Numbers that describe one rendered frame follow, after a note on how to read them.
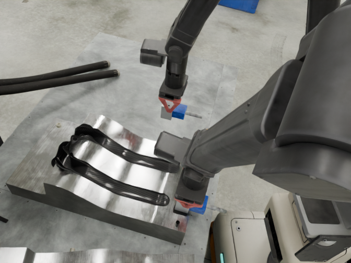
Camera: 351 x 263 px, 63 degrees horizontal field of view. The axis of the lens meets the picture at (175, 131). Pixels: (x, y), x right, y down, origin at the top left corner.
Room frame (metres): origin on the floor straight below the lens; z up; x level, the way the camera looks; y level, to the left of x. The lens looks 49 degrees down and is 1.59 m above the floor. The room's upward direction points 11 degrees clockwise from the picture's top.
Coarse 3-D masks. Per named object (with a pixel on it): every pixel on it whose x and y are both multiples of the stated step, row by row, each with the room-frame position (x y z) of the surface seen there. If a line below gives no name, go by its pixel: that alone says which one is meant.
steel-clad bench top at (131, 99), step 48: (96, 48) 1.10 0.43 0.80; (48, 96) 0.75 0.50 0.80; (96, 96) 0.80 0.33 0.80; (144, 96) 0.85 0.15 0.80; (192, 96) 0.90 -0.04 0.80; (0, 192) 0.34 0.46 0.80; (0, 240) 0.22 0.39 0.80; (48, 240) 0.24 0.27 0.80; (96, 240) 0.26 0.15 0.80; (144, 240) 0.29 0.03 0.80; (192, 240) 0.31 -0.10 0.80
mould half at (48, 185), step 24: (96, 120) 0.56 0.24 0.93; (48, 144) 0.49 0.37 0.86; (96, 144) 0.48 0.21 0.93; (120, 144) 0.51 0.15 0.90; (144, 144) 0.55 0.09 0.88; (24, 168) 0.40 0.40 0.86; (48, 168) 0.41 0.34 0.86; (96, 168) 0.41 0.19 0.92; (120, 168) 0.44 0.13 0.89; (144, 168) 0.46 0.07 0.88; (24, 192) 0.34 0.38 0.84; (48, 192) 0.33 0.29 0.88; (72, 192) 0.32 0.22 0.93; (96, 192) 0.35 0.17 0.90; (168, 192) 0.39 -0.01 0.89; (96, 216) 0.32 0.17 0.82; (120, 216) 0.31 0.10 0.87; (144, 216) 0.32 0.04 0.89; (168, 216) 0.33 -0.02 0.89; (168, 240) 0.30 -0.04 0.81
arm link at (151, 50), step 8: (144, 40) 0.67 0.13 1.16; (152, 40) 0.67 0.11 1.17; (160, 40) 0.67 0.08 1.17; (144, 48) 0.64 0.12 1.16; (152, 48) 0.65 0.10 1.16; (160, 48) 0.65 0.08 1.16; (176, 48) 0.60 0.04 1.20; (144, 56) 0.64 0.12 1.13; (152, 56) 0.64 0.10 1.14; (160, 56) 0.65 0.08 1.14; (168, 56) 0.61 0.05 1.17; (176, 56) 0.60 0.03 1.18; (152, 64) 0.64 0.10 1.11; (160, 64) 0.65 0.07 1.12
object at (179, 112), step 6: (168, 102) 0.67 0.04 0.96; (162, 108) 0.65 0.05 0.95; (180, 108) 0.66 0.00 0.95; (186, 108) 0.67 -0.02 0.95; (162, 114) 0.65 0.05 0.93; (168, 114) 0.64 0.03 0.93; (174, 114) 0.64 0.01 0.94; (180, 114) 0.64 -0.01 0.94; (186, 114) 0.66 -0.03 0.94; (192, 114) 0.66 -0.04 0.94; (198, 114) 0.66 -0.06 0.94
